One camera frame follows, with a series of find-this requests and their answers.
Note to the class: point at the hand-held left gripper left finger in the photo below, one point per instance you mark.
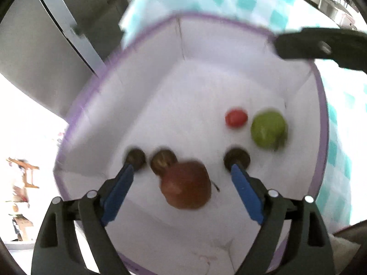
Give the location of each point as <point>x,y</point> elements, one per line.
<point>120,189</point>

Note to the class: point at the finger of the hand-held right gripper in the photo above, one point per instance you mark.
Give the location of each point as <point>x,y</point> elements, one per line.
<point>321,47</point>

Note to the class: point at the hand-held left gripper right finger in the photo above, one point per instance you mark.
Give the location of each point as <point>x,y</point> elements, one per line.
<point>245,192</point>

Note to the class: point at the brown dried date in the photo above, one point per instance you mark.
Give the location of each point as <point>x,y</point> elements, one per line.
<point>163,161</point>
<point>135,157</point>
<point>237,156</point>

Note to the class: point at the brown round fruit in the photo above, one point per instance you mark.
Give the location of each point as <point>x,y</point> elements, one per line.
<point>186,184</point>

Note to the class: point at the small green tomato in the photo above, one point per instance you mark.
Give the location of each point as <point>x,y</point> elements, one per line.
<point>269,130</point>

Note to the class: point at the red cherry tomato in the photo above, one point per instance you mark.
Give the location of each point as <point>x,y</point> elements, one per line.
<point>236,118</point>

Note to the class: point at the purple cardboard box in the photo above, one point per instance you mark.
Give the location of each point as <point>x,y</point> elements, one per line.
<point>200,77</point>

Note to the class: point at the green white checked tablecloth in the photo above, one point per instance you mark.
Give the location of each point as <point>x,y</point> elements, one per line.
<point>338,120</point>

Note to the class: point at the wooden stool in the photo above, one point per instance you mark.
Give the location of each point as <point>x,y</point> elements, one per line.
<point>24,173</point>

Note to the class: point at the grey refrigerator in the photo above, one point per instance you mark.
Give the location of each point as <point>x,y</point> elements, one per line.
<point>43,48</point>

